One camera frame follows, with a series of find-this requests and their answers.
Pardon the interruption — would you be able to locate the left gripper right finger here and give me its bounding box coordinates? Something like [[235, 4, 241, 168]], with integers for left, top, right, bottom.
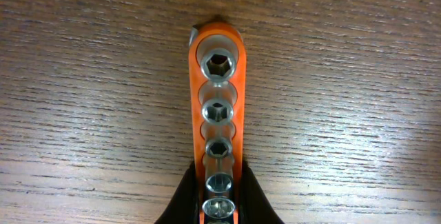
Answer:
[[238, 161, 284, 224]]

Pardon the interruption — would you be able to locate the orange bit holder strip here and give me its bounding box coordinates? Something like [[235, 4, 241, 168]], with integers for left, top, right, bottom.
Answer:
[[188, 21, 247, 224]]

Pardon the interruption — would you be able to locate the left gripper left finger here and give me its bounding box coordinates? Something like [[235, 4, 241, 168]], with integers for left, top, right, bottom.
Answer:
[[155, 161, 198, 224]]

